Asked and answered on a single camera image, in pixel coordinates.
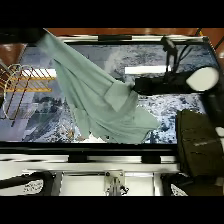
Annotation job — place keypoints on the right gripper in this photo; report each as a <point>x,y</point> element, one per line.
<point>148,86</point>

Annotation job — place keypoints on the grey-green shirt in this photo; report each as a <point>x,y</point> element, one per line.
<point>93,93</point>

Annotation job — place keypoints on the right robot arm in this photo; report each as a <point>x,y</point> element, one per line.
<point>178,86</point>

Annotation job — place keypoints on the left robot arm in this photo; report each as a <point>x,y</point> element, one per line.
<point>16,35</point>

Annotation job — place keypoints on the dark olive garment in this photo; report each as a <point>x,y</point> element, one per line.
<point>200,143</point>

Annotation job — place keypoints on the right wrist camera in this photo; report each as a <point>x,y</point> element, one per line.
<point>168,45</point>

